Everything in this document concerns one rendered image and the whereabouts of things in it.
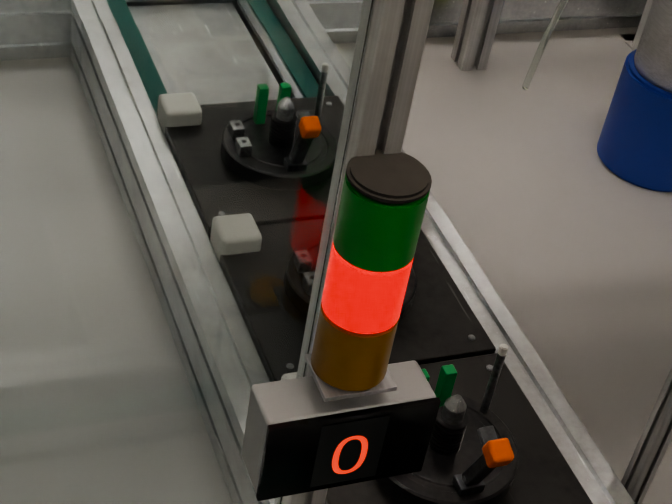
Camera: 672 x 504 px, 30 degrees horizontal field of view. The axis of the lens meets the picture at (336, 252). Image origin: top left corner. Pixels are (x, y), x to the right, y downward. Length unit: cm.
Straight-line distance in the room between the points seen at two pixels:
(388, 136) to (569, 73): 133
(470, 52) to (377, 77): 126
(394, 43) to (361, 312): 17
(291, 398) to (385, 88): 23
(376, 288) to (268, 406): 12
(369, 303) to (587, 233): 96
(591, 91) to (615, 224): 34
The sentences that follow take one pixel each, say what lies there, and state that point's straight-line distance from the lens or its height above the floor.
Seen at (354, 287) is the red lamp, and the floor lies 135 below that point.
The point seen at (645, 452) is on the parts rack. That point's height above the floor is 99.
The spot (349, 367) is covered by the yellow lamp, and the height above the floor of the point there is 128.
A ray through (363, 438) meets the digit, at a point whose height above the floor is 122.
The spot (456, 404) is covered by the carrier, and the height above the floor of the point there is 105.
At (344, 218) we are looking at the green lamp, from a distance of 73.
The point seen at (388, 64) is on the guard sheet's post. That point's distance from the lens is 70.
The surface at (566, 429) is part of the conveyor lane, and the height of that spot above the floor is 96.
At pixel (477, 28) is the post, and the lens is 194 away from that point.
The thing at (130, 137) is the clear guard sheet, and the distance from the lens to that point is 69.
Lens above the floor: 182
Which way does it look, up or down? 38 degrees down
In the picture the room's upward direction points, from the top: 11 degrees clockwise
